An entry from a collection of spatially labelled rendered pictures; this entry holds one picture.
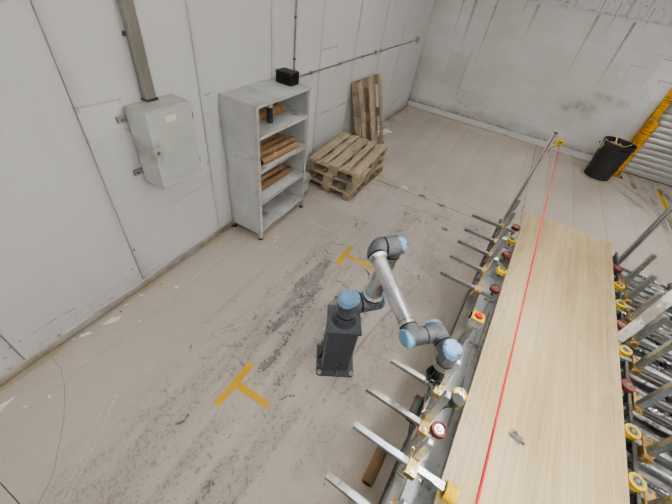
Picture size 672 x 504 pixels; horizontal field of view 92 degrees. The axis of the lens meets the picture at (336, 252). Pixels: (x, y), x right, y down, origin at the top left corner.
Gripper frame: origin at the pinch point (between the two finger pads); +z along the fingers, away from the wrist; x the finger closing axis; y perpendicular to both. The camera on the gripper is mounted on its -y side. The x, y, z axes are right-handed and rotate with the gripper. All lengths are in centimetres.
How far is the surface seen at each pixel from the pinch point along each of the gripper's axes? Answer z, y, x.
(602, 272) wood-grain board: 8, -193, 93
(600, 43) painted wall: -109, -761, 29
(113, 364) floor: 100, 75, -210
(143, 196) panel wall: 8, -14, -263
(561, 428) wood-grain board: 10, -25, 71
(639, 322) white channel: -9, -120, 103
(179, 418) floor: 100, 72, -135
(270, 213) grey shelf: 84, -146, -238
